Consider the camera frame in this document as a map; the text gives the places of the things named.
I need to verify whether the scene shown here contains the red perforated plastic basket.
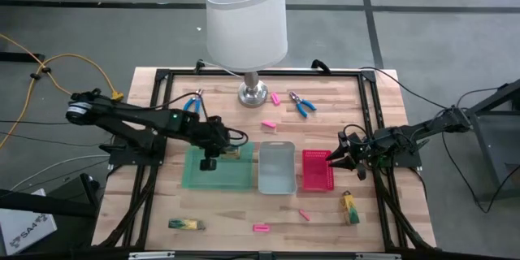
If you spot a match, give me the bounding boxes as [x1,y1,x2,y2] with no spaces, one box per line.
[301,149,336,193]

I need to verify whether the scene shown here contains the blue-handled pliers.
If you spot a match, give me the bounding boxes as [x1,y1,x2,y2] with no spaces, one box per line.
[182,88,204,116]
[288,91,318,119]

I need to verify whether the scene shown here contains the black equipment stand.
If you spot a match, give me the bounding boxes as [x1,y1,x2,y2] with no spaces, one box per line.
[0,172,101,219]

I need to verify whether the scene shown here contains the grey plastic bin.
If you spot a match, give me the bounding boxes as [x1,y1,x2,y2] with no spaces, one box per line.
[258,141,298,195]

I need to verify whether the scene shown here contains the flat black bar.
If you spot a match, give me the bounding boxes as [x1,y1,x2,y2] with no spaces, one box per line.
[0,51,46,63]

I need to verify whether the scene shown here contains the white cable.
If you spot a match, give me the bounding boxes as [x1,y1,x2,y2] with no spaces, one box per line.
[10,153,111,192]

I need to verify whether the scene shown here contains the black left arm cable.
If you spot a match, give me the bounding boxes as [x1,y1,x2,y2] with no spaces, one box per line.
[148,90,249,150]

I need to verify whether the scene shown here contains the green translucent plastic tray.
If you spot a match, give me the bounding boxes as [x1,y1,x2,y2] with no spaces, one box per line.
[181,141,256,192]

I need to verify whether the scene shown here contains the silver metal bracket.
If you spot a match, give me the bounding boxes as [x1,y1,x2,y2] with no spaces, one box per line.
[128,251,176,260]
[355,253,401,260]

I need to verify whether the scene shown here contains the white shade table lamp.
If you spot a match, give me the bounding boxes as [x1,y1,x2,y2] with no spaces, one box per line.
[204,0,289,109]

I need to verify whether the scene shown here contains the white printed cardboard box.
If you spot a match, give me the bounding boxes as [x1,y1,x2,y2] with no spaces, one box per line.
[0,188,58,256]

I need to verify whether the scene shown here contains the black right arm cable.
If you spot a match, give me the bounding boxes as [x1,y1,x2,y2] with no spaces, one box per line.
[343,123,371,147]

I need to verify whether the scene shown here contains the thin black cable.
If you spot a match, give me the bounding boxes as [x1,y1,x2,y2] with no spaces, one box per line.
[359,66,453,111]

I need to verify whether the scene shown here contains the yellow extension cable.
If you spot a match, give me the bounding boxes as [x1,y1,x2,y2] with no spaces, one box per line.
[0,32,125,151]

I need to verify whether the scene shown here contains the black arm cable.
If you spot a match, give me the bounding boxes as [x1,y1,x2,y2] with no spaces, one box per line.
[343,123,371,147]
[148,90,249,150]

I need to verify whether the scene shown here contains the black metal cart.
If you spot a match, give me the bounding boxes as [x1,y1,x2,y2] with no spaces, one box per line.
[448,79,520,204]

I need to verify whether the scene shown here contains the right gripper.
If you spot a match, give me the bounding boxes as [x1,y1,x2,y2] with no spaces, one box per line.
[325,128,386,182]

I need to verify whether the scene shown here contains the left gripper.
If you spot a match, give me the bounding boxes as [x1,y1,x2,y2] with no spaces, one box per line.
[188,115,239,171]

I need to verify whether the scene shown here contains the black power cable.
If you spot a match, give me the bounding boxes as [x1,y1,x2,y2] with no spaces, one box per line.
[0,119,72,126]
[0,131,115,148]

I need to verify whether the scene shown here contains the long black looping cable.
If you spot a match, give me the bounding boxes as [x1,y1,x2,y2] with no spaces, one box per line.
[441,129,520,215]

